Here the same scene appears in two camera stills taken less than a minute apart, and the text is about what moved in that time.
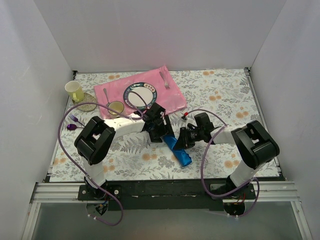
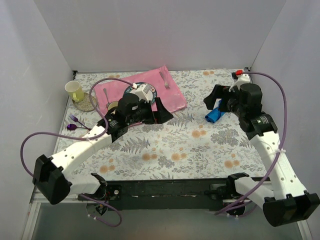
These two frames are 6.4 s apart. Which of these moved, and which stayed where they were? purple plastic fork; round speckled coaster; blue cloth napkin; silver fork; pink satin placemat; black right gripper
Moved: blue cloth napkin; black right gripper
Stayed: pink satin placemat; round speckled coaster; silver fork; purple plastic fork
